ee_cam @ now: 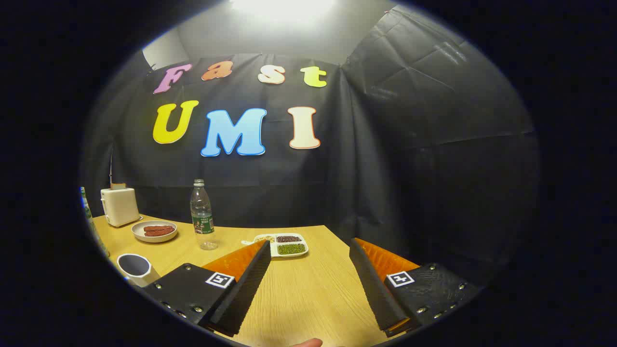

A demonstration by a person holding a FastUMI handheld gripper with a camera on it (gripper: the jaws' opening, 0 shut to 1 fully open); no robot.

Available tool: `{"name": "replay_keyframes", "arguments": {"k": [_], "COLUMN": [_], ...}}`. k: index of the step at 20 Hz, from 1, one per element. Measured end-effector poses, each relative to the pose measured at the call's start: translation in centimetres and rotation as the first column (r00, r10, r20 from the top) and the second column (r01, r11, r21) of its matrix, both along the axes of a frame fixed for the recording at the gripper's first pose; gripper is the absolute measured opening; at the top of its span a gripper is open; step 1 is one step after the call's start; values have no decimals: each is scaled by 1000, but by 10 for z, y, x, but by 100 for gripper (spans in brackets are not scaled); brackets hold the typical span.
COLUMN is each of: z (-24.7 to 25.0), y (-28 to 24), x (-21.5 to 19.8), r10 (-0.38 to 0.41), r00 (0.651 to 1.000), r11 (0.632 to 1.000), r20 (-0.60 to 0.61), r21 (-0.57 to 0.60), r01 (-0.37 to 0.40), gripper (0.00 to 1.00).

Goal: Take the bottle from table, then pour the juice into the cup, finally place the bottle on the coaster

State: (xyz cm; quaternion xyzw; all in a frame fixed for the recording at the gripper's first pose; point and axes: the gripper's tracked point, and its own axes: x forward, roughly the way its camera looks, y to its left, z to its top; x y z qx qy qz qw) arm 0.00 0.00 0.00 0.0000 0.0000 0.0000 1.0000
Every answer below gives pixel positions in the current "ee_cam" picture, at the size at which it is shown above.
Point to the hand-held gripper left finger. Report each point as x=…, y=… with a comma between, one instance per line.
x=246, y=289

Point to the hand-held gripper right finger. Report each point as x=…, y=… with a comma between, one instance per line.
x=373, y=289

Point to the clear plastic water bottle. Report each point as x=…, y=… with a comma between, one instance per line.
x=202, y=212

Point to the white divided dish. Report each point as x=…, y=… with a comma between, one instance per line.
x=273, y=250

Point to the wooden table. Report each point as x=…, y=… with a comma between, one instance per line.
x=299, y=299

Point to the pile of yellow beans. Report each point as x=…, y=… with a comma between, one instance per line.
x=265, y=238

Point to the pile of green beans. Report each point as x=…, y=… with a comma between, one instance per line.
x=291, y=249

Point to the pile of dark red beans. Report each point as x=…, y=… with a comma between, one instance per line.
x=288, y=238

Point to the red sausage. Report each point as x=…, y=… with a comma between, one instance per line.
x=158, y=227
x=160, y=233

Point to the white round plate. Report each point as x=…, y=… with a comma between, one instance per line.
x=140, y=236

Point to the black backdrop cloth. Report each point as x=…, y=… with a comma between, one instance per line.
x=409, y=144

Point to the cream toaster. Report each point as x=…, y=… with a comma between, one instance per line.
x=119, y=207

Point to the bread slice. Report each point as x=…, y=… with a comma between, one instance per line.
x=118, y=186

